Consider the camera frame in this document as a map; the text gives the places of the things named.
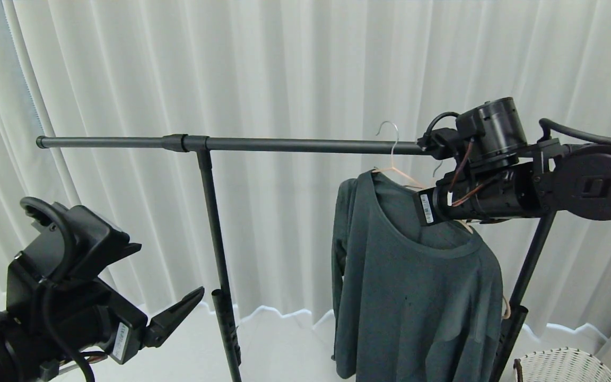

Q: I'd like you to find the black clothes rack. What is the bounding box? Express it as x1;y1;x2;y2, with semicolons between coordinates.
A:
36;134;558;382

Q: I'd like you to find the white laundry basket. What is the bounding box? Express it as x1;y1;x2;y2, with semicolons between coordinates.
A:
512;348;611;382

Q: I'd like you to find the white curtain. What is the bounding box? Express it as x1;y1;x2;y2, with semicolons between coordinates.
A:
0;0;611;345

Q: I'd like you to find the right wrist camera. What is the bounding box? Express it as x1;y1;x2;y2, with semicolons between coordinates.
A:
417;126;468;161

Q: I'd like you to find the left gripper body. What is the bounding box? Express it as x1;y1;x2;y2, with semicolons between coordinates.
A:
0;281;150;380

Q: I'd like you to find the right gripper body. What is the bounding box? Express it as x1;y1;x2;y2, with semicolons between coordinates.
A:
417;161;546;227

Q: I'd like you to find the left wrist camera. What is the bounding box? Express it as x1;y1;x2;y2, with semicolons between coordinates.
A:
6;203;143;324

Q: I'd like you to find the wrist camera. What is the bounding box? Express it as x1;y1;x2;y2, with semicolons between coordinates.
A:
417;126;468;161
6;203;143;324

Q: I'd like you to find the dark green long-sleeved shirt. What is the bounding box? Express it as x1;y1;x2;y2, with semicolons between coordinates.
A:
331;170;505;382

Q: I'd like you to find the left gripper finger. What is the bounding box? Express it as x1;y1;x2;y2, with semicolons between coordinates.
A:
143;286;206;349

